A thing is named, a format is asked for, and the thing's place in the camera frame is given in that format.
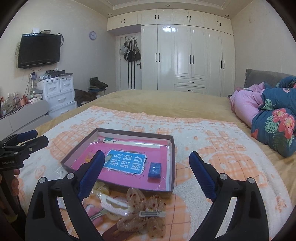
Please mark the white plastic drawer cabinet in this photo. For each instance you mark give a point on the white plastic drawer cabinet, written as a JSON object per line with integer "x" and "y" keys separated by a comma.
{"x": 59, "y": 93}

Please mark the pink fuzzy hair clip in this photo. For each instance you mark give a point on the pink fuzzy hair clip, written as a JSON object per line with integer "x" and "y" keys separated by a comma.
{"x": 95, "y": 213}

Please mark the white claw hair clip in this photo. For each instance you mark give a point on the white claw hair clip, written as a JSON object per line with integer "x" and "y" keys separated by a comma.
{"x": 114, "y": 206}

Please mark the brown cardboard tray box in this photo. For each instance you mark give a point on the brown cardboard tray box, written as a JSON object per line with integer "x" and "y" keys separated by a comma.
{"x": 108, "y": 133}

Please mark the black wall television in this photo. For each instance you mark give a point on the black wall television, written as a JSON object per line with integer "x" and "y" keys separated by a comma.
{"x": 37, "y": 50}

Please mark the clear yellowish flower clip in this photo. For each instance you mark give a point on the clear yellowish flower clip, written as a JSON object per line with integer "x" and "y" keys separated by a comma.
{"x": 100, "y": 188}

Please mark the dark bag on floor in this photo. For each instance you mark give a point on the dark bag on floor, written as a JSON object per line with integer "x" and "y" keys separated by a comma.
{"x": 82, "y": 96}

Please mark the blue floral quilt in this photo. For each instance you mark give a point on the blue floral quilt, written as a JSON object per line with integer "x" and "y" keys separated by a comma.
{"x": 274, "y": 125}

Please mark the maroon oval hair clip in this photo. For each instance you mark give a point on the maroon oval hair clip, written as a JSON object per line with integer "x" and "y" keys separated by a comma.
{"x": 114, "y": 234}

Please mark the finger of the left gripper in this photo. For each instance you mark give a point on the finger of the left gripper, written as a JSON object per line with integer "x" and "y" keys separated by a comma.
{"x": 18, "y": 138}
{"x": 28, "y": 147}

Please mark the tan bed cover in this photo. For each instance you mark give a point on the tan bed cover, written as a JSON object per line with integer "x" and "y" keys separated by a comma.
{"x": 173, "y": 104}

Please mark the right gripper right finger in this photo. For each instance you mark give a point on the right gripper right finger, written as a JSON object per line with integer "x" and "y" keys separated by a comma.
{"x": 249, "y": 219}

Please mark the purple wall clock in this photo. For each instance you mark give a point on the purple wall clock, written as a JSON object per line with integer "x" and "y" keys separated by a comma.
{"x": 92, "y": 35}

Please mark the orange white patterned blanket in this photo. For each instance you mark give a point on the orange white patterned blanket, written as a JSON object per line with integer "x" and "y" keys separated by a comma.
{"x": 222, "y": 144}

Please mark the sheer dotted bow clip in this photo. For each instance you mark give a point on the sheer dotted bow clip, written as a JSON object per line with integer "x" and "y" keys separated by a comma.
{"x": 148, "y": 215}

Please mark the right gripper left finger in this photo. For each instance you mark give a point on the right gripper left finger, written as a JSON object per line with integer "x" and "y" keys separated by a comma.
{"x": 44, "y": 219}

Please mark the blue square hair clip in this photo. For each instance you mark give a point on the blue square hair clip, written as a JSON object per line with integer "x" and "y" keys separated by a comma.
{"x": 155, "y": 170}

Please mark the white room door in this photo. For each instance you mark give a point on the white room door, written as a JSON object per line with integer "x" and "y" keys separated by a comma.
{"x": 128, "y": 74}

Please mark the bags hanging on door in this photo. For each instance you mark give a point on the bags hanging on door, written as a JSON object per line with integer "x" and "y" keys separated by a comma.
{"x": 130, "y": 51}

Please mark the person's left hand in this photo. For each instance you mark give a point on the person's left hand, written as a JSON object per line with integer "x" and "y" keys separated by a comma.
{"x": 14, "y": 183}

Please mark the white built-in wardrobe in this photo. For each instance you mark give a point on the white built-in wardrobe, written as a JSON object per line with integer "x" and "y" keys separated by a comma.
{"x": 182, "y": 50}

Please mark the dark clothes pile on stool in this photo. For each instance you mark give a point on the dark clothes pile on stool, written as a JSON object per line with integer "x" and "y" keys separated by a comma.
{"x": 97, "y": 86}

